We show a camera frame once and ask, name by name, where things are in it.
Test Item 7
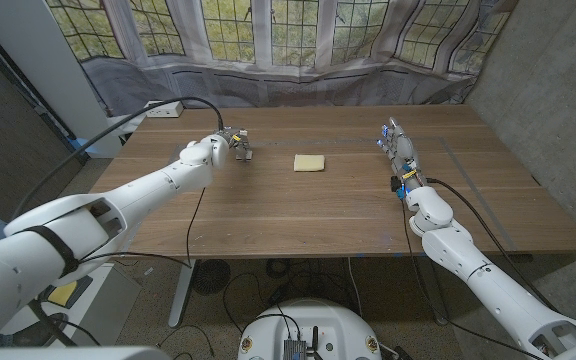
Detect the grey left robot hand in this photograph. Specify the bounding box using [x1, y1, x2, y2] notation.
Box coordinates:
[215, 127, 254, 163]

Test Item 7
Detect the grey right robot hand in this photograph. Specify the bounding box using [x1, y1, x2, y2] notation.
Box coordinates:
[376, 117, 427, 194]

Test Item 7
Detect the yellow sponge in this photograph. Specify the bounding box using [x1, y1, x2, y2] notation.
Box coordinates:
[293, 153, 327, 173]

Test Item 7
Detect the white power strip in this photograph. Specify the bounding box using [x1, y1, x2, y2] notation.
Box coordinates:
[145, 99, 185, 119]

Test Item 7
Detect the printed window backdrop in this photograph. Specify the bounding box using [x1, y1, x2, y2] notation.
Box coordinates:
[45, 0, 519, 119]

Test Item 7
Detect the white plastic sheet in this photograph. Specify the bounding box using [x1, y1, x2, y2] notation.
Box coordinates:
[106, 112, 147, 137]

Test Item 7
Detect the black round fan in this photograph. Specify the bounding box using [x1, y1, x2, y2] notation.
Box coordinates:
[191, 258, 232, 296]

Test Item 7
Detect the metal table leg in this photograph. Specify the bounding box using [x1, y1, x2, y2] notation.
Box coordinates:
[425, 257, 450, 326]
[168, 258, 197, 329]

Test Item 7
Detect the white robot torso base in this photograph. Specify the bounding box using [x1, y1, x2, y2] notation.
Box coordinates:
[236, 298, 383, 360]

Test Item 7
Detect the white pedal platform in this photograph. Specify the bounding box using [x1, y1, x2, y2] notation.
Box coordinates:
[0, 262, 142, 347]

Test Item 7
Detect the black yellow foot pedal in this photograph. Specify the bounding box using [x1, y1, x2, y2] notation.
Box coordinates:
[45, 274, 94, 310]

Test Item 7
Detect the dark shoe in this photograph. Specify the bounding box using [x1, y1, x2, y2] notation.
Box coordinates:
[17, 312, 69, 348]

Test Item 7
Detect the white robot chest edge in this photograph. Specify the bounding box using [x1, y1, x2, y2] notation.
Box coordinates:
[0, 346, 172, 360]

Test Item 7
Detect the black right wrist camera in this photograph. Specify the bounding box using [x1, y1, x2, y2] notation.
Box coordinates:
[390, 174, 407, 199]

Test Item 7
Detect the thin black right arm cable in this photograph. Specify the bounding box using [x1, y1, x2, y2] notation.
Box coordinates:
[400, 195, 544, 360]

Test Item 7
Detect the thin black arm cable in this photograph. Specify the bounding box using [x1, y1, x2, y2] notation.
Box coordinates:
[400, 195, 544, 360]
[77, 185, 208, 269]

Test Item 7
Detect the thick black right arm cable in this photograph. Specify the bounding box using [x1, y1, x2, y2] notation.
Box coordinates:
[426, 177, 559, 314]

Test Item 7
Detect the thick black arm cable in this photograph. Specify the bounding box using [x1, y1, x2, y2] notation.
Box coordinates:
[10, 96, 225, 221]
[426, 177, 559, 314]

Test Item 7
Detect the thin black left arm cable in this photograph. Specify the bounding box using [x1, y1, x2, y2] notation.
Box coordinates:
[77, 185, 208, 269]

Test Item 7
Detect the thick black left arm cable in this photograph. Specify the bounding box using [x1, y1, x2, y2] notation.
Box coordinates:
[10, 96, 225, 221]

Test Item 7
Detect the black cable coil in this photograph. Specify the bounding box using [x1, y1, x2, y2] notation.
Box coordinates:
[266, 258, 294, 280]

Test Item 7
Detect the white floor cable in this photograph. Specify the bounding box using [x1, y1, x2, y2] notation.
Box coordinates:
[346, 257, 364, 319]

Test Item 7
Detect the black floor cable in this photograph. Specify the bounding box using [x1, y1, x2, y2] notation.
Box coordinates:
[221, 272, 289, 346]

